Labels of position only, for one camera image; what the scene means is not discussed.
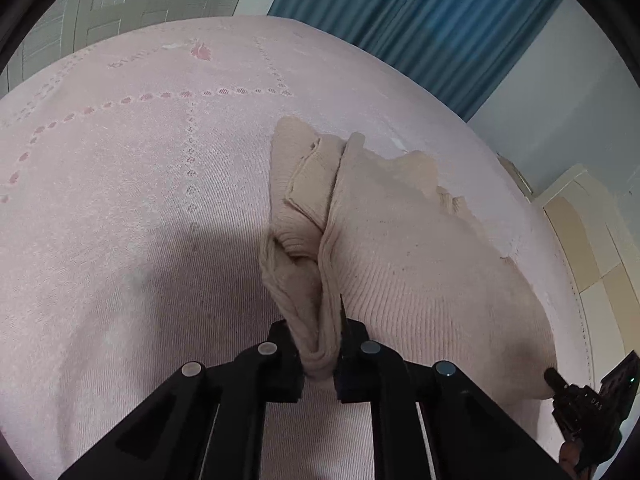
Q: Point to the beige knitted sweater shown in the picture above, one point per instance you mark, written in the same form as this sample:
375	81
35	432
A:
400	260

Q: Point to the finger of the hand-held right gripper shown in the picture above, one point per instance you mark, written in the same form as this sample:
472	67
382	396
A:
557	382

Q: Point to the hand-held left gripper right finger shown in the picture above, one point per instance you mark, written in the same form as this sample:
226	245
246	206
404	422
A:
350	360

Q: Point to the white wardrobe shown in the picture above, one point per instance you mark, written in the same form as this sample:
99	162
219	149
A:
125	0

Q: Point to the cream wooden headboard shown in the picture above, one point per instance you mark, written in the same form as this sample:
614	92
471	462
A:
595	240

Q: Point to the blue curtain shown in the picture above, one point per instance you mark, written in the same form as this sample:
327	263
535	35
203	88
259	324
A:
425	15

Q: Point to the pink patterned bed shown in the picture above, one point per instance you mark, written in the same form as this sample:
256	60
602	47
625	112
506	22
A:
125	185

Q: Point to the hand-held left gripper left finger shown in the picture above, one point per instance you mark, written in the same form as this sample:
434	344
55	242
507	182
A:
285	360

